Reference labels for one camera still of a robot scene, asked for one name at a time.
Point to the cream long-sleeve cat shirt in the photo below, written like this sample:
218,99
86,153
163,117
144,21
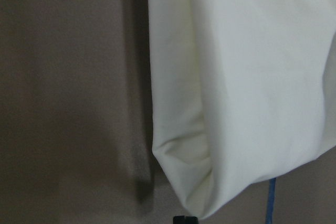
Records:
243,91

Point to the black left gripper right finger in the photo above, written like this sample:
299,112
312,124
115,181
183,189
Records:
191,220

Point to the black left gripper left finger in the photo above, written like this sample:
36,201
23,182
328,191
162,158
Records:
179,220

